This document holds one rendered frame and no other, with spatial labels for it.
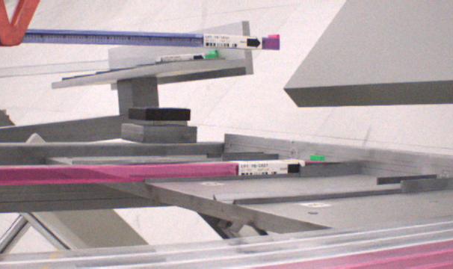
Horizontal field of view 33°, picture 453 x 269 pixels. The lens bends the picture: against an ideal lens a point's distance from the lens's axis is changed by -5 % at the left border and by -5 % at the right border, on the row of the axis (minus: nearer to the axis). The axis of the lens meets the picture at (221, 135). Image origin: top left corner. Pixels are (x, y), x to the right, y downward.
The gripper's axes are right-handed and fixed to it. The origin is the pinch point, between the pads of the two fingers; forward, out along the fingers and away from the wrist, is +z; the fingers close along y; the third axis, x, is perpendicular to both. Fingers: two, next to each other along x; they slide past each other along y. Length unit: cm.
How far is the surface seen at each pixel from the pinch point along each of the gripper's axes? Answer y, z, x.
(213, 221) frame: -14.2, 18.5, 27.6
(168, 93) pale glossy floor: -210, 6, 125
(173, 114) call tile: -8.6, 6.6, 19.4
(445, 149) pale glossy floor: -62, 16, 118
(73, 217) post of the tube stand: -30.6, 19.9, 17.4
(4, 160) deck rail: -7.9, 10.5, 2.1
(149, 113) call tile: -8.6, 6.5, 16.9
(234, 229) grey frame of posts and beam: -10.8, 18.9, 28.1
